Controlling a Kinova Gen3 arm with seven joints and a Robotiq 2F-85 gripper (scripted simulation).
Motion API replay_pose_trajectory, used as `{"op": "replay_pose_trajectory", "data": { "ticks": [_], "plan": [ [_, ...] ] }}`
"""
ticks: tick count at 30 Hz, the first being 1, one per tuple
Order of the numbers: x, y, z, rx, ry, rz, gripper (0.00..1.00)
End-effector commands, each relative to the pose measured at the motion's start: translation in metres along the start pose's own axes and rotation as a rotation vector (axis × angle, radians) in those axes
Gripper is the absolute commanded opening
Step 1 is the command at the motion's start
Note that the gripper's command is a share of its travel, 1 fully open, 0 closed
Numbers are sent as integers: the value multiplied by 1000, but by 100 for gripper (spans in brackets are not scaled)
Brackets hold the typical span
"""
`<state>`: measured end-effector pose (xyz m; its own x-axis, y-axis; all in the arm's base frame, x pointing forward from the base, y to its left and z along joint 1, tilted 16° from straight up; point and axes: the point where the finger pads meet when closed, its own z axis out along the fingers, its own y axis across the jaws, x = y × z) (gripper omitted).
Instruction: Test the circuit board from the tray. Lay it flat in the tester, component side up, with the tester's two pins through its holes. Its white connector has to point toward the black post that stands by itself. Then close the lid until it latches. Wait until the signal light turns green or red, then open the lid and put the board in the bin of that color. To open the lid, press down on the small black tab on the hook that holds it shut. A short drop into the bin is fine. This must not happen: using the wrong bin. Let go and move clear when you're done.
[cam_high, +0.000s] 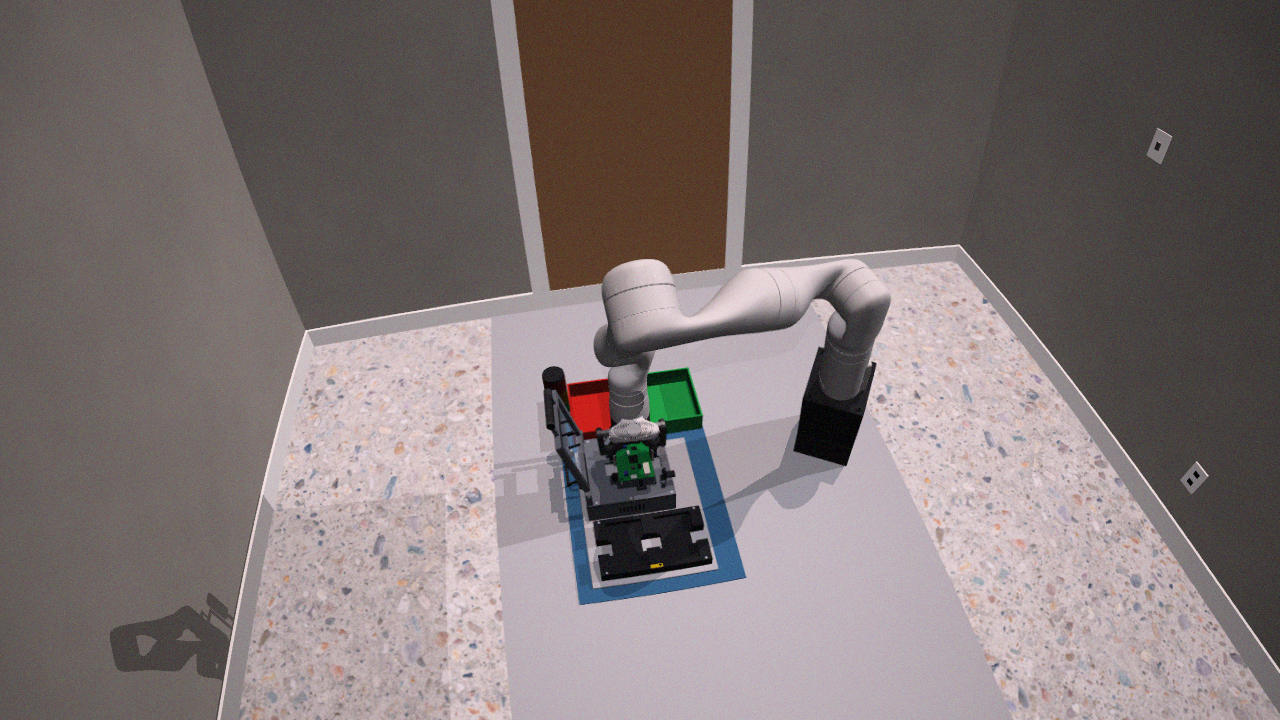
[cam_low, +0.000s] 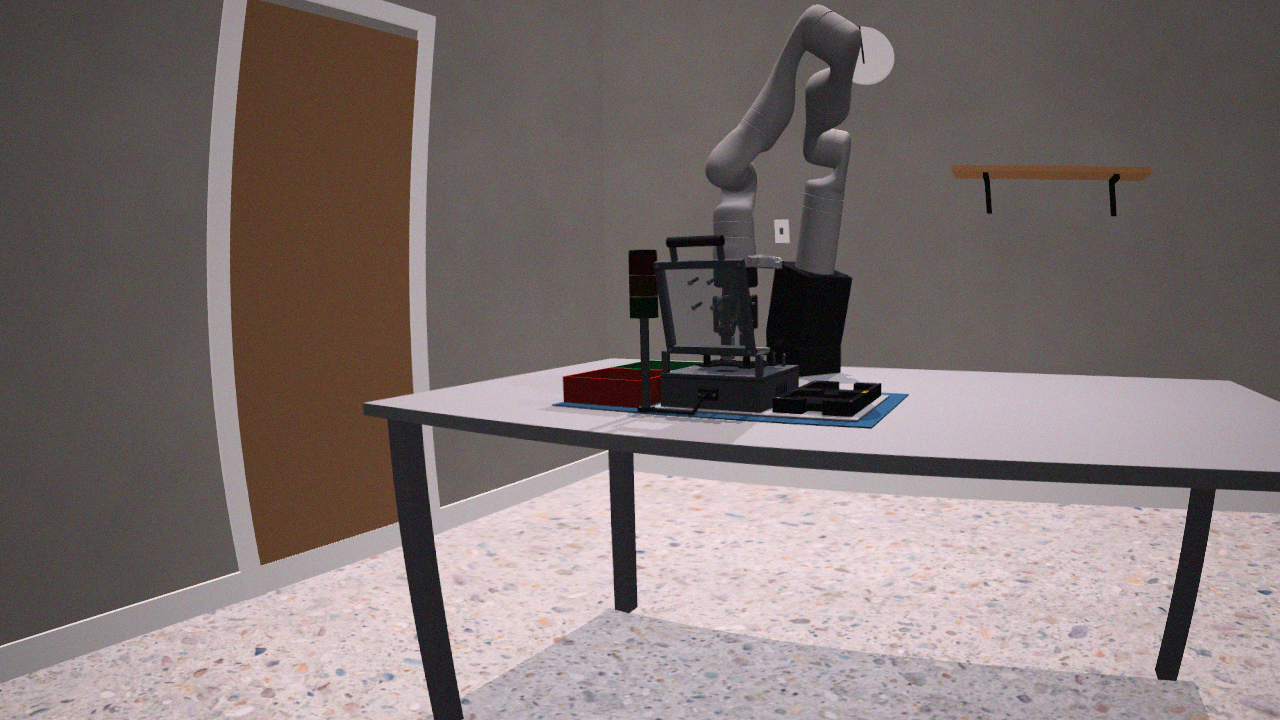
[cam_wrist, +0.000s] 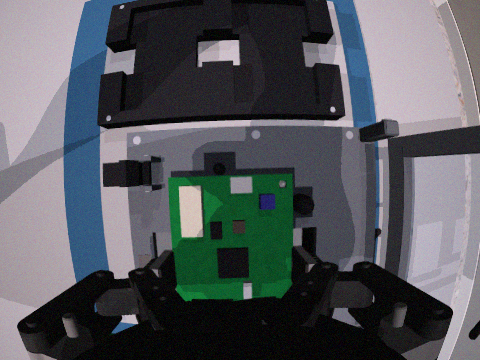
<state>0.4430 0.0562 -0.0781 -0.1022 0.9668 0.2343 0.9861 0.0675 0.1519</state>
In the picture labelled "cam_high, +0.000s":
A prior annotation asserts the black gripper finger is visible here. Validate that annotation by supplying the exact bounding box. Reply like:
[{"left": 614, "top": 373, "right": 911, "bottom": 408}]
[
  {"left": 641, "top": 418, "right": 667, "bottom": 461},
  {"left": 596, "top": 427, "right": 627, "bottom": 466}
]

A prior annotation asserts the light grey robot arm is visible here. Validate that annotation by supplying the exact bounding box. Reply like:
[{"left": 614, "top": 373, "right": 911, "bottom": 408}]
[{"left": 594, "top": 259, "right": 891, "bottom": 443}]

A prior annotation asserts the green circuit board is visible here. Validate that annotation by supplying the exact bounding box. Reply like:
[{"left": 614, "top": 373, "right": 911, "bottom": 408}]
[{"left": 616, "top": 442, "right": 655, "bottom": 482}]

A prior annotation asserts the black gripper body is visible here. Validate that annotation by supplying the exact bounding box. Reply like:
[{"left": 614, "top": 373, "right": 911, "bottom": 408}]
[{"left": 609, "top": 413, "right": 650, "bottom": 445}]

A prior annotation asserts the green open bin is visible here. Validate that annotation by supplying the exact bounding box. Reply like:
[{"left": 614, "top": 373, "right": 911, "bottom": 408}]
[{"left": 646, "top": 366, "right": 703, "bottom": 434}]

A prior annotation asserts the red bin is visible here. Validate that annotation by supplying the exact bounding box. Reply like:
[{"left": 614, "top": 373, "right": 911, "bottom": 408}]
[{"left": 567, "top": 378, "right": 611, "bottom": 439}]

